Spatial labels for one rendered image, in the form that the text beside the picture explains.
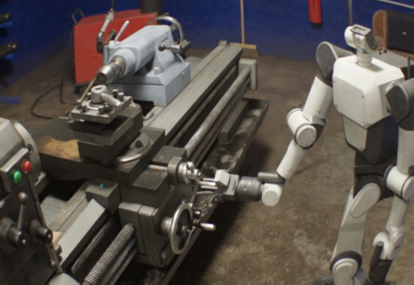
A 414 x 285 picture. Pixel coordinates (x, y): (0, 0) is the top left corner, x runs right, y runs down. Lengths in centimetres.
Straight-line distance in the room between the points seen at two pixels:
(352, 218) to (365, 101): 46
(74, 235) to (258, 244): 149
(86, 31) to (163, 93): 251
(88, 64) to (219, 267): 282
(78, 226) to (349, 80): 97
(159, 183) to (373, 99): 82
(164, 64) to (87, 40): 244
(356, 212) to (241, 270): 117
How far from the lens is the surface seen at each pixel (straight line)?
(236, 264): 268
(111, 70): 211
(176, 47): 250
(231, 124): 308
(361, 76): 138
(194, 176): 179
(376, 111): 136
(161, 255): 187
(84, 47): 483
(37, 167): 151
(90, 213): 167
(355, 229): 169
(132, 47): 226
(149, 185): 174
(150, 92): 241
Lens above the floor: 178
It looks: 25 degrees down
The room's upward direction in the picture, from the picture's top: 2 degrees counter-clockwise
